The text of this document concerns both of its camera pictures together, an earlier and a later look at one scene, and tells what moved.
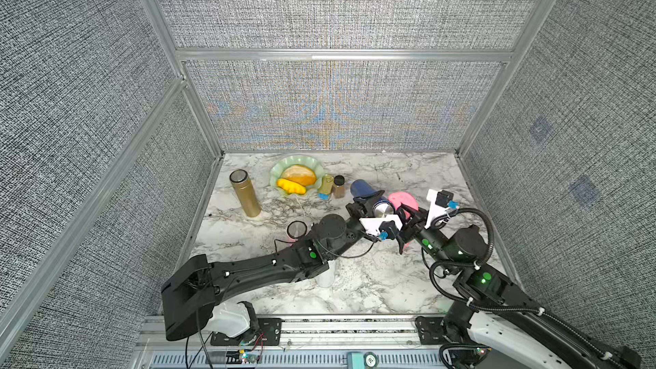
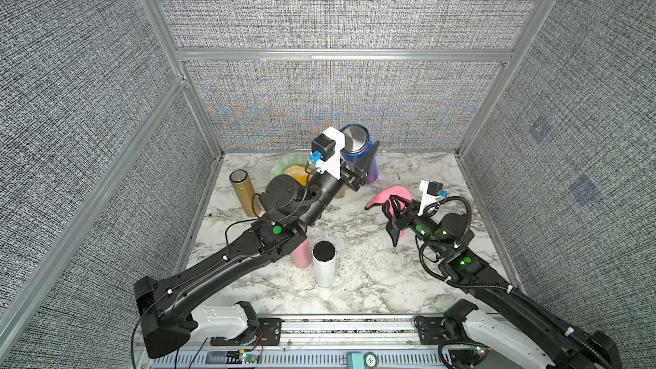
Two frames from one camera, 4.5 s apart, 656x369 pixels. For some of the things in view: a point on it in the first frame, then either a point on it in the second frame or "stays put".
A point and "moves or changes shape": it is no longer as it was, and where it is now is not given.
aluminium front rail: [309, 342] stays put
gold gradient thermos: [246, 193] stays put
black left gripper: [360, 203] to [354, 174]
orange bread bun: [300, 174] stays put
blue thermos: [382, 208] moves or changes shape
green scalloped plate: [296, 160] stays put
